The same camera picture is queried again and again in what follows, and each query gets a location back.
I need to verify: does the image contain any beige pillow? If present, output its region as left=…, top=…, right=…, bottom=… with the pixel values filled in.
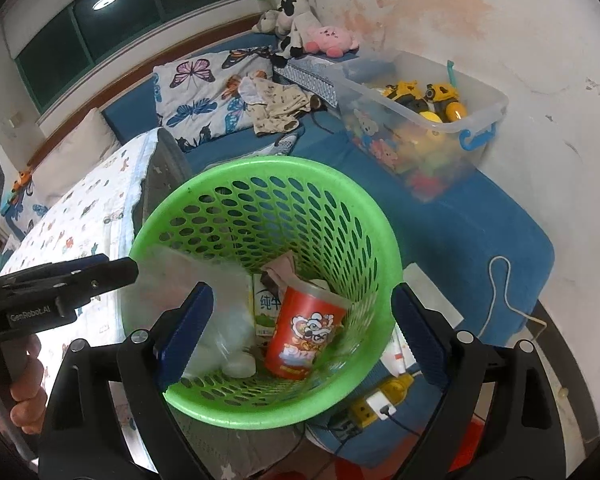
left=32, top=108, right=121, bottom=207

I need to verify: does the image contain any white cartoon print blanket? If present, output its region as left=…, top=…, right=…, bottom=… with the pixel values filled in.
left=3, top=128, right=190, bottom=437

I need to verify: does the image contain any pink snack packet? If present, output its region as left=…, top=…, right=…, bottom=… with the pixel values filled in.
left=260, top=250, right=330, bottom=301

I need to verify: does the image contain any green plastic mesh basket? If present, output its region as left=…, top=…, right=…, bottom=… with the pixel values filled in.
left=130, top=156, right=402, bottom=430

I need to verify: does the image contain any clear plastic toy bin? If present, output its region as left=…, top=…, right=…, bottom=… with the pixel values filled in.
left=329, top=51, right=508, bottom=202

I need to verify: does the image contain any white cable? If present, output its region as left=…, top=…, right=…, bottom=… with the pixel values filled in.
left=474, top=253, right=549, bottom=340

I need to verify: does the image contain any red snack cup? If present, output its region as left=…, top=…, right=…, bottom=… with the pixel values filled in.
left=264, top=278, right=352, bottom=380

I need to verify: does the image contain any butterfly print pillow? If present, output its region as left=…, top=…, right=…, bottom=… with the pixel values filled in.
left=151, top=46, right=273, bottom=153

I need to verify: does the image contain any yellow power strip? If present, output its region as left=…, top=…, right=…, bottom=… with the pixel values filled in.
left=327, top=374, right=415, bottom=441

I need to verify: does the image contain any blue mattress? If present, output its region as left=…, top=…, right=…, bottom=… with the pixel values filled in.
left=101, top=31, right=556, bottom=468

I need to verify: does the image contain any green white milk carton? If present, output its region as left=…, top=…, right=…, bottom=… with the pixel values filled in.
left=252, top=272, right=282, bottom=340

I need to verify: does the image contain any cow plush toy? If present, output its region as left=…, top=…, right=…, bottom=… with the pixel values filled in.
left=251, top=0, right=322, bottom=68

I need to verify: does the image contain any pink plush toy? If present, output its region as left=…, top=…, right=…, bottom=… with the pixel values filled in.
left=303, top=26, right=360, bottom=58

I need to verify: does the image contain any yellow toy truck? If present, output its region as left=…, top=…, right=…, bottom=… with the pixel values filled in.
left=380, top=80, right=468, bottom=122

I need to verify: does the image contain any beige patterned garment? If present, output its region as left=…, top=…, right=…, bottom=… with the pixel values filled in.
left=238, top=74, right=322, bottom=136

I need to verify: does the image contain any dark window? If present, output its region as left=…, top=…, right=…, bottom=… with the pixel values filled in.
left=12, top=0, right=222, bottom=113

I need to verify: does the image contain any person's left hand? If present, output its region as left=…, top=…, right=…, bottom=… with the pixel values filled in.
left=9, top=335, right=47, bottom=436

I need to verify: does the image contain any grey patterned cloth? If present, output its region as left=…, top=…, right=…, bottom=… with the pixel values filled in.
left=274, top=56, right=338, bottom=108

